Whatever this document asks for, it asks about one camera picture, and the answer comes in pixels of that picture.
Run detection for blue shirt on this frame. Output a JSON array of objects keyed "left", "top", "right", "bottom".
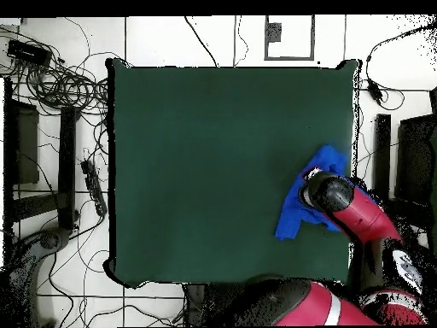
[{"left": 274, "top": 144, "right": 350, "bottom": 242}]

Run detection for black power adapter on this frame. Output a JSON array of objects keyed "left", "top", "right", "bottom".
[{"left": 366, "top": 79, "right": 383, "bottom": 103}]

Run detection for dark green table cloth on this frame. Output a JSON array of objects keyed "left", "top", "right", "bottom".
[{"left": 102, "top": 56, "right": 362, "bottom": 288}]

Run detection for small dark grey square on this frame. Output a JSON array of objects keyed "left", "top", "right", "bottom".
[{"left": 265, "top": 21, "right": 283, "bottom": 43}]

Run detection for black power strip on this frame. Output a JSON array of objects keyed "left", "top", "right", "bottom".
[{"left": 80, "top": 159, "right": 108, "bottom": 217}]

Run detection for grey stand base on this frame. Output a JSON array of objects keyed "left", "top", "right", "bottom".
[{"left": 6, "top": 226, "right": 73, "bottom": 328}]

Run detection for black electronics box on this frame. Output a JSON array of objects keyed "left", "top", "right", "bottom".
[{"left": 6, "top": 38, "right": 53, "bottom": 67}]

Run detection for black metal stand frame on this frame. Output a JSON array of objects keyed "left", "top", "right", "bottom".
[
  {"left": 370, "top": 86, "right": 437, "bottom": 237},
  {"left": 3, "top": 77, "right": 78, "bottom": 237}
]

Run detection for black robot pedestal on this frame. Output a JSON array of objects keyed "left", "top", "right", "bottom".
[{"left": 182, "top": 283, "right": 210, "bottom": 327}]

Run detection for tangled black cables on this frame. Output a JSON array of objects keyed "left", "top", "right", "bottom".
[{"left": 0, "top": 26, "right": 111, "bottom": 117}]

